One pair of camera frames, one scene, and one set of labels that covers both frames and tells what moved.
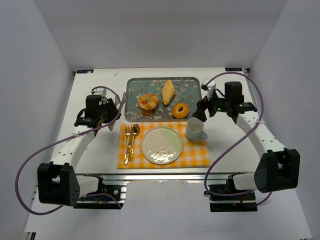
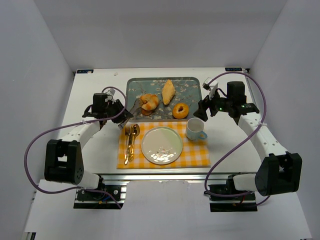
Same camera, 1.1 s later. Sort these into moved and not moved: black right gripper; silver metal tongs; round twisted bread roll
Moved: silver metal tongs
Not moved: black right gripper; round twisted bread roll
